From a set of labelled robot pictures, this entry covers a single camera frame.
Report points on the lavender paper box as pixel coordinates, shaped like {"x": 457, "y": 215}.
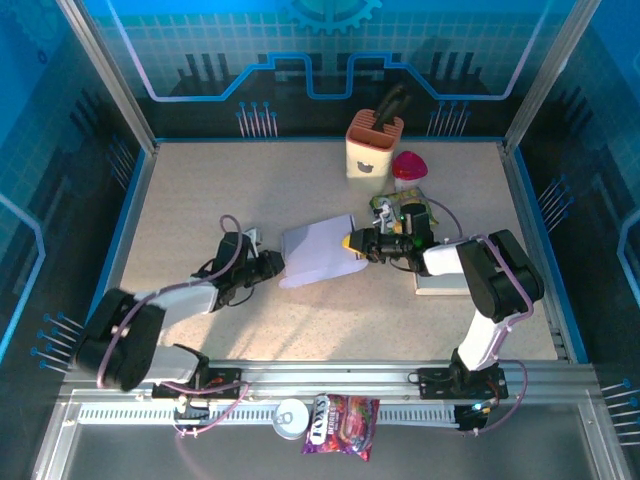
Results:
{"x": 320, "y": 250}

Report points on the white paper box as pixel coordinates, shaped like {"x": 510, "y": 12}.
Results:
{"x": 440, "y": 286}

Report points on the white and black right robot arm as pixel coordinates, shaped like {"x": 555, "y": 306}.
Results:
{"x": 480, "y": 340}

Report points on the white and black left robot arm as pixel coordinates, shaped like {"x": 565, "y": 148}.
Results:
{"x": 185, "y": 300}

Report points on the green yellow candy bag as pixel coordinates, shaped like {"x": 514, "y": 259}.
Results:
{"x": 400, "y": 196}

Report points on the beige knife block, orange top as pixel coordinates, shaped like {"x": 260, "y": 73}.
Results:
{"x": 367, "y": 170}

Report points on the silver tin can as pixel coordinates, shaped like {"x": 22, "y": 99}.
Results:
{"x": 291, "y": 417}

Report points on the purple berries candy bag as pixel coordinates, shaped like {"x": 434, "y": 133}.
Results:
{"x": 345, "y": 425}

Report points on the black electronics module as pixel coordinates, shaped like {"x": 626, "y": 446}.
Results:
{"x": 470, "y": 417}

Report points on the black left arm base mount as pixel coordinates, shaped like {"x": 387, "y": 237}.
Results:
{"x": 225, "y": 382}

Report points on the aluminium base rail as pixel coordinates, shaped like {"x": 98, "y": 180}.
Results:
{"x": 325, "y": 372}

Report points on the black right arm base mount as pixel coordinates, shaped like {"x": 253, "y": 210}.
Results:
{"x": 432, "y": 382}

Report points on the aluminium frame post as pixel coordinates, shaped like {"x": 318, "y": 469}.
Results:
{"x": 110, "y": 75}
{"x": 545, "y": 75}

